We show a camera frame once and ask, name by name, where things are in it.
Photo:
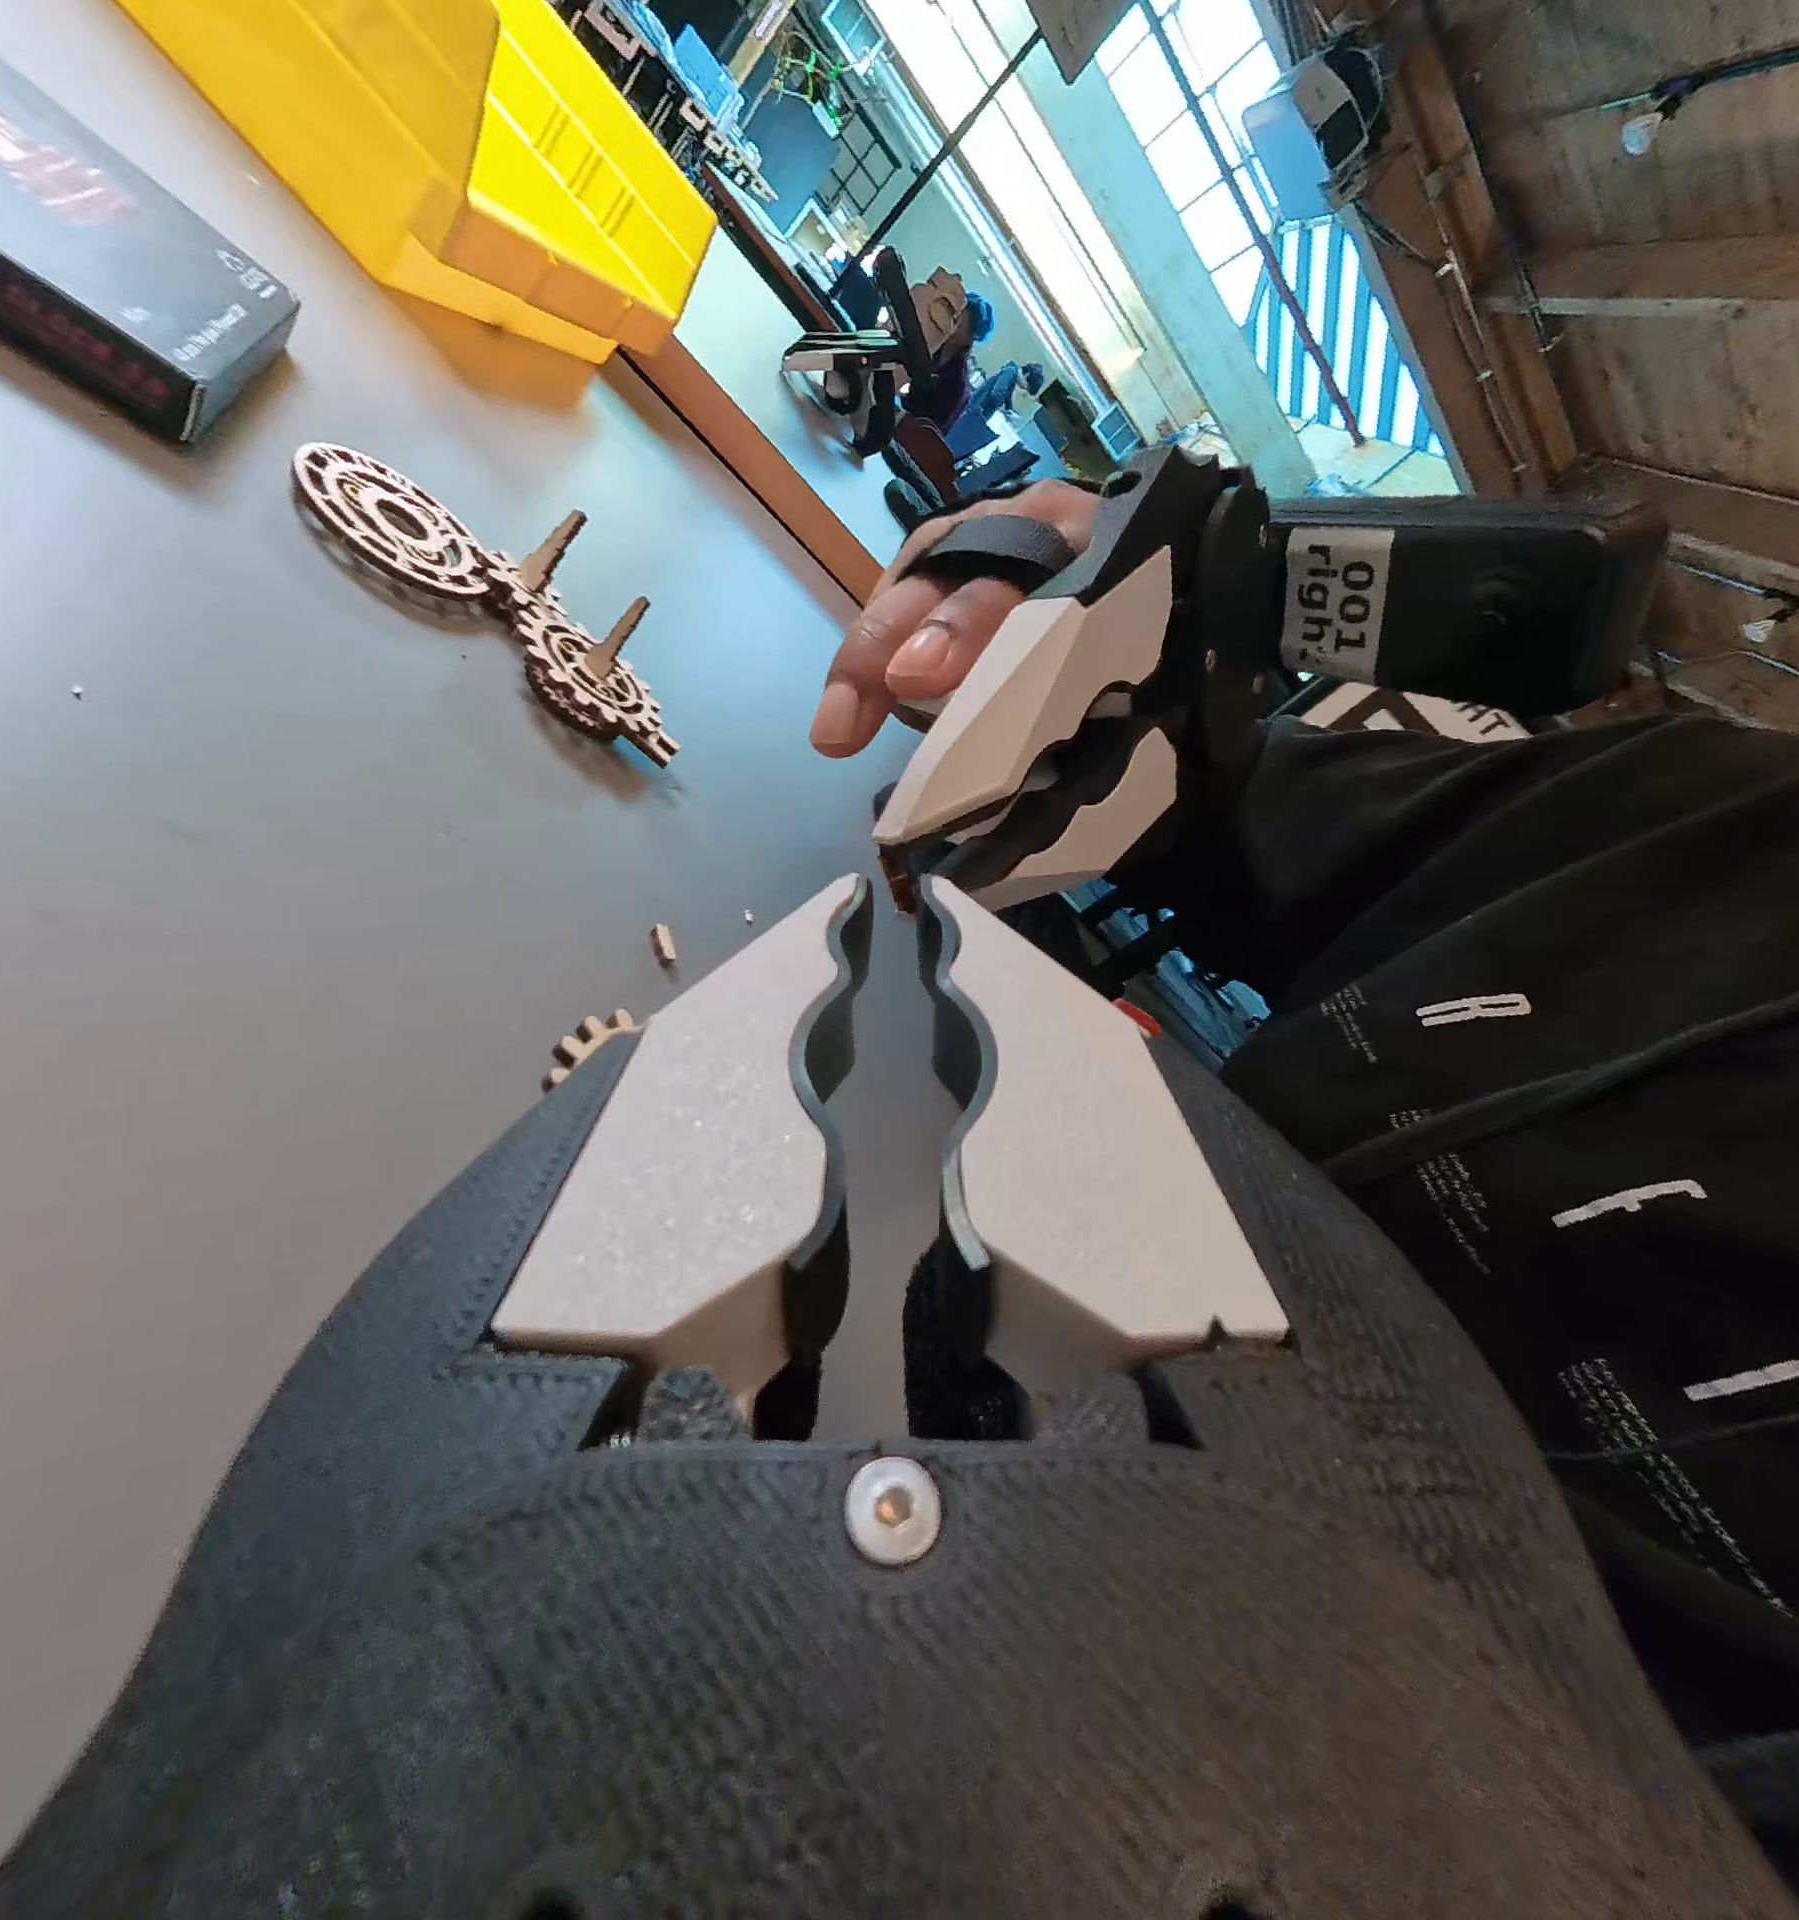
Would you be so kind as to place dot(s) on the person's right hand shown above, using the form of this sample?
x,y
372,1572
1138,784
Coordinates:
x,y
899,644

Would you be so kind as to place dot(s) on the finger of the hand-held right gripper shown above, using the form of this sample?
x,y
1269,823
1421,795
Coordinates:
x,y
1018,706
1101,825

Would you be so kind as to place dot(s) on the sign on black pole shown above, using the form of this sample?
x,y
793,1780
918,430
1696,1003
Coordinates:
x,y
1079,29

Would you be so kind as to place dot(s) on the tiny wooden peg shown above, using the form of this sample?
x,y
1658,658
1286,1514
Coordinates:
x,y
899,886

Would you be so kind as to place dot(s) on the person's right forearm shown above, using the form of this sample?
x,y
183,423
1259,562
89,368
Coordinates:
x,y
1514,841

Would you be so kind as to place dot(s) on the black framed white sign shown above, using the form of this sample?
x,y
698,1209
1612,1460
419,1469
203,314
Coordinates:
x,y
1423,718

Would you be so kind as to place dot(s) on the red orange object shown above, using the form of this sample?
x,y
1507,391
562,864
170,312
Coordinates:
x,y
1138,1017

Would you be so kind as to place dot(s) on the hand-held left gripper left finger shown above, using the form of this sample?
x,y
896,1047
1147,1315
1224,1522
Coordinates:
x,y
674,1185

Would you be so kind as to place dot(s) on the wood-edged grey table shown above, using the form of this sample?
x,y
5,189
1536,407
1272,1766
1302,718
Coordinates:
x,y
749,360

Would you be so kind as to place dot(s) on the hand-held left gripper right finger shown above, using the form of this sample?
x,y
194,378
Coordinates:
x,y
1124,1185

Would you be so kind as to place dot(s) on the black puzzle box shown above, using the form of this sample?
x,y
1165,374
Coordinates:
x,y
58,226

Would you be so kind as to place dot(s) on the wooden gear assembly with pegs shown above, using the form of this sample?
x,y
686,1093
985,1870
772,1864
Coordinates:
x,y
388,525

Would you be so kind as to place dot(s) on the yellow plastic bin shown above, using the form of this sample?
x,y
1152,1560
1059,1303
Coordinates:
x,y
435,151

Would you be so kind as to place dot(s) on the person's black printed hoodie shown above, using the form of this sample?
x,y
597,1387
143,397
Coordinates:
x,y
1589,1274

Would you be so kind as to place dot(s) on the wooden gear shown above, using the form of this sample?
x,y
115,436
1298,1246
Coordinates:
x,y
593,1040

